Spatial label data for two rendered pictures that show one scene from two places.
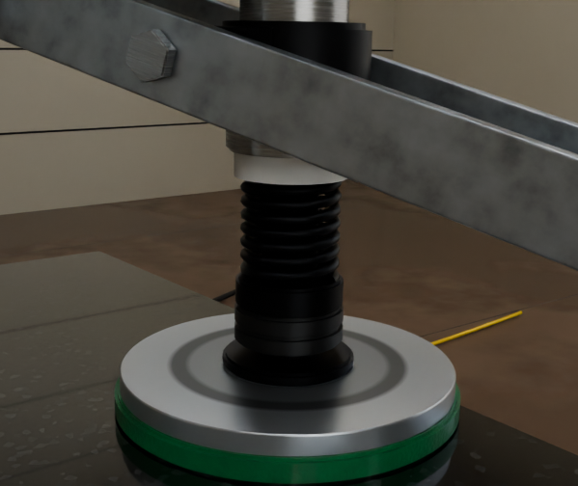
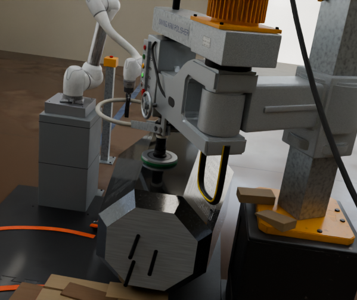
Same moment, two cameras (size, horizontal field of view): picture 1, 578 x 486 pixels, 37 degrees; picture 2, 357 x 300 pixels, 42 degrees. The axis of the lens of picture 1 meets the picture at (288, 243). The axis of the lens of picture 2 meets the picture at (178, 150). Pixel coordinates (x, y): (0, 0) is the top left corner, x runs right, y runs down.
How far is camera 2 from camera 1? 3.10 m
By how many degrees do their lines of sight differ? 128
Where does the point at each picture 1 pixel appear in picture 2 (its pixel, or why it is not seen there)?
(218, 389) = (170, 156)
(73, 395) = (176, 167)
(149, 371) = (172, 159)
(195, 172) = not seen: outside the picture
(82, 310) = (158, 177)
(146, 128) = not seen: outside the picture
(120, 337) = (161, 171)
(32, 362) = (174, 172)
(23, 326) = (168, 177)
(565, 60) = not seen: outside the picture
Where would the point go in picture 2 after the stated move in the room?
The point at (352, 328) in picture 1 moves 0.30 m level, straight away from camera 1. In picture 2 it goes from (146, 155) to (104, 164)
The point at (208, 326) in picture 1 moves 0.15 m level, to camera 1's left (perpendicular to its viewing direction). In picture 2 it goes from (158, 161) to (177, 169)
